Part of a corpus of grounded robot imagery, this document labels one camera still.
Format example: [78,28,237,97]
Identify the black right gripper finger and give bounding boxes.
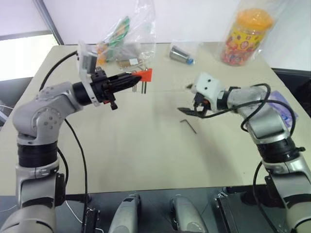
[193,107,208,119]
[177,106,198,117]

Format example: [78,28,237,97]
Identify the black box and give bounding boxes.
[213,190,246,233]

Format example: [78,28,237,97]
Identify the clear plastic bag with packets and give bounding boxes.
[96,0,156,67]

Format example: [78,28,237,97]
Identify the black bracket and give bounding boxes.
[83,207,101,233]

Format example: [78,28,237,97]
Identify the grey rounded robot leg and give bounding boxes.
[107,192,143,233]
[169,194,207,233]

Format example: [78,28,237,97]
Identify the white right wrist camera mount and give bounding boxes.
[190,72,223,113]

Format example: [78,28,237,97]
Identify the purple plastic packet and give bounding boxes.
[267,90,299,129]

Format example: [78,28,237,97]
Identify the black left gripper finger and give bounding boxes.
[106,73,143,84]
[104,79,142,95]

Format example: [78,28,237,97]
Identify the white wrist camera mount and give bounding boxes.
[190,72,223,113]
[77,42,104,108]

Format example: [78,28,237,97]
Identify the candy jar with orange lid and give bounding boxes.
[213,0,280,68]

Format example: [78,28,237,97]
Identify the red hex key holder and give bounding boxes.
[132,68,154,83]

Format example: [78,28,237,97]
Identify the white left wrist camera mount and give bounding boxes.
[77,42,104,108]

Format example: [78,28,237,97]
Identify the metal cylinder in plastic bag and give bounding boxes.
[169,41,204,66]

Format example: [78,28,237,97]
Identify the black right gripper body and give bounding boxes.
[193,92,210,110]

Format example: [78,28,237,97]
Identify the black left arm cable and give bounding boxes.
[38,50,89,220]

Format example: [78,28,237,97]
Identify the loose black hex key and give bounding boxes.
[180,118,197,134]

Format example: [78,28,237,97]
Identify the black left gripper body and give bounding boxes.
[90,67,119,111]

